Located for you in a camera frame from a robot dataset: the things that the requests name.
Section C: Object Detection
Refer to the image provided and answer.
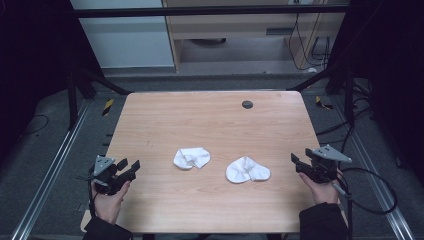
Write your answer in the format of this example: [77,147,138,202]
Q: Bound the white cabinet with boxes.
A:
[69,0,176,70]

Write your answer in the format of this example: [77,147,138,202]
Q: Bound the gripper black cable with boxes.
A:
[77,168,98,218]
[332,166,399,240]

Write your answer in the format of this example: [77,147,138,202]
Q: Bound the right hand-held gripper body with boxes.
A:
[304,144,353,185]

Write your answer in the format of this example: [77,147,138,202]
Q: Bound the black floor cables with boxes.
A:
[315,79,379,158]

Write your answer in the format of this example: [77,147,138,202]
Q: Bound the yellow black striped marker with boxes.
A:
[101,98,115,117]
[314,95,334,111]

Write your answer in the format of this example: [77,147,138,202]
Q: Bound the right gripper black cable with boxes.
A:
[332,166,399,240]

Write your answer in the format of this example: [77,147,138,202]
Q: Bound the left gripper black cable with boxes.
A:
[77,168,98,218]

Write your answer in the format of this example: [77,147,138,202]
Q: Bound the white sock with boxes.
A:
[172,146,212,171]
[225,155,272,185]

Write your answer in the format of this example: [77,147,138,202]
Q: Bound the black metal stand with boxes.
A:
[285,62,357,127]
[65,68,133,131]

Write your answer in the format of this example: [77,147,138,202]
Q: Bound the black curtain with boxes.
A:
[0,0,103,164]
[328,0,424,189]

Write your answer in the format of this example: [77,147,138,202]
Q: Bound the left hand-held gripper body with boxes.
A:
[88,154,131,196]

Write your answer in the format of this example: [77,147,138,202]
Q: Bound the thin black floor cable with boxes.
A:
[20,113,50,136]

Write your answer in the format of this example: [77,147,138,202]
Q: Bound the black horizontal frame bar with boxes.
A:
[71,4,350,19]

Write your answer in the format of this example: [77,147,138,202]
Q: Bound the person's left hand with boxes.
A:
[90,179,132,225]

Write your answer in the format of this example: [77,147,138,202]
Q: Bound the black cables under desk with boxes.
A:
[287,12,333,72]

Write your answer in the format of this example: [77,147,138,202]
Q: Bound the person's right hand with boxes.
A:
[297,169,345,205]

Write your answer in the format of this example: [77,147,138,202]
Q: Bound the light wooden desk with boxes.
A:
[161,0,348,73]

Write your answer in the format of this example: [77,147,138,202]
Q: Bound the aluminium floor rail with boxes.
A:
[9,99,93,240]
[332,95,416,240]

